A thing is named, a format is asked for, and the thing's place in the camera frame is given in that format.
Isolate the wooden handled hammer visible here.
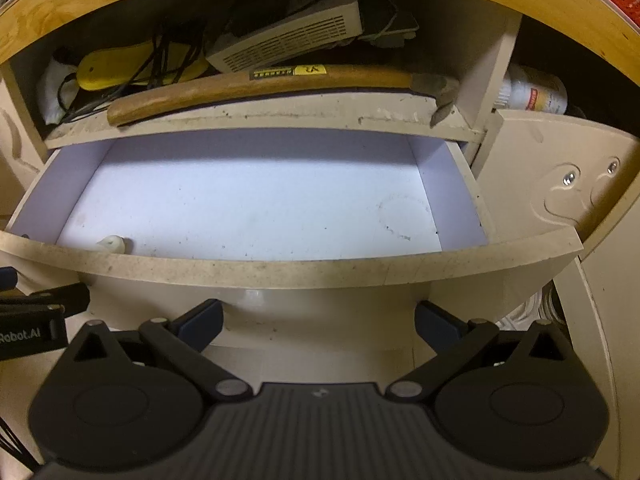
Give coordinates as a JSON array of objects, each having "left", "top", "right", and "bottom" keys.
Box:
[{"left": 106, "top": 63, "right": 462, "bottom": 129}]

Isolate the yellow plastic device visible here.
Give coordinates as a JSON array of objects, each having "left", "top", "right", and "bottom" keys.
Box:
[{"left": 75, "top": 41, "right": 209, "bottom": 92}]

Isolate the white bottle with orange label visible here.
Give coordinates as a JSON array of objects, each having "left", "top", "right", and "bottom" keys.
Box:
[{"left": 497, "top": 63, "right": 569, "bottom": 115}]

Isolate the cream cabinet drawer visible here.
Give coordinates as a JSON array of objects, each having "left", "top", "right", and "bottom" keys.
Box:
[{"left": 0, "top": 129, "right": 585, "bottom": 397}]

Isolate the dark folded pouch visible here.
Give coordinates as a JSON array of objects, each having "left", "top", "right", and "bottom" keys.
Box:
[{"left": 359, "top": 0, "right": 422, "bottom": 44}]

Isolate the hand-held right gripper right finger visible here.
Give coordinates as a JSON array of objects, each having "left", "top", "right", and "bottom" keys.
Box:
[{"left": 384, "top": 301, "right": 571, "bottom": 403}]

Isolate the small white round ornament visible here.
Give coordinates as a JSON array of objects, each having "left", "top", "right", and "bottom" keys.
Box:
[{"left": 95, "top": 234, "right": 127, "bottom": 255}]

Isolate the black cables bundle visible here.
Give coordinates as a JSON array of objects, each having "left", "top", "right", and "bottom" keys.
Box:
[{"left": 56, "top": 15, "right": 213, "bottom": 124}]

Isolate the white vented router box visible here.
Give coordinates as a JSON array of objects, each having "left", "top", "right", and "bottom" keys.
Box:
[{"left": 204, "top": 0, "right": 364, "bottom": 76}]

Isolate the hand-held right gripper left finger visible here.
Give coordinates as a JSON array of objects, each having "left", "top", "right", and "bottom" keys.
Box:
[{"left": 71, "top": 298, "right": 253, "bottom": 403}]

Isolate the white cloth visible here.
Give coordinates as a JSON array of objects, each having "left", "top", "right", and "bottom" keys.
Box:
[{"left": 37, "top": 57, "right": 82, "bottom": 126}]

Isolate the cream cabinet door panel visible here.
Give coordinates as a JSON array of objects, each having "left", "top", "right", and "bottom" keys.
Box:
[{"left": 471, "top": 109, "right": 640, "bottom": 257}]

